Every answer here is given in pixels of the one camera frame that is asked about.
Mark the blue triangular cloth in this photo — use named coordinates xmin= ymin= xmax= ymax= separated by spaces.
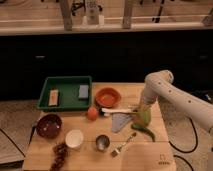
xmin=111 ymin=113 xmax=132 ymax=133

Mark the dark maroon bowl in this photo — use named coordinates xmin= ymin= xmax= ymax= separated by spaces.
xmin=36 ymin=114 xmax=62 ymax=139

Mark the white cup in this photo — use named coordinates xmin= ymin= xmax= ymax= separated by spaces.
xmin=65 ymin=129 xmax=84 ymax=149

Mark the small metal cup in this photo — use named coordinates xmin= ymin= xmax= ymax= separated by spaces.
xmin=96 ymin=135 xmax=110 ymax=152

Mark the green plastic cup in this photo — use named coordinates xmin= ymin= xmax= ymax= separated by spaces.
xmin=139 ymin=108 xmax=151 ymax=126

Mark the black power cable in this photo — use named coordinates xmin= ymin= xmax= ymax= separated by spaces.
xmin=168 ymin=116 xmax=199 ymax=171

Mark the yellow banana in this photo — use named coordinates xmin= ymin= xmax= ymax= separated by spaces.
xmin=133 ymin=108 xmax=142 ymax=125

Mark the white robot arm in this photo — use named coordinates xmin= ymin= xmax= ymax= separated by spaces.
xmin=138 ymin=70 xmax=213 ymax=136

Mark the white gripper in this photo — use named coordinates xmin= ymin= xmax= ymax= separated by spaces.
xmin=133 ymin=94 xmax=156 ymax=113

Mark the green plastic tray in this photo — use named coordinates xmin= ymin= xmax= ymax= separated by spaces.
xmin=37 ymin=76 xmax=92 ymax=112

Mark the blue sponge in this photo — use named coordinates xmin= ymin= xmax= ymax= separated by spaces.
xmin=78 ymin=85 xmax=89 ymax=99

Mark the orange red bowl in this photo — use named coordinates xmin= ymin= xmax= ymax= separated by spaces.
xmin=95 ymin=87 xmax=121 ymax=108

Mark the orange fruit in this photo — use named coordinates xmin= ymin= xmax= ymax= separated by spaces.
xmin=87 ymin=107 xmax=99 ymax=121

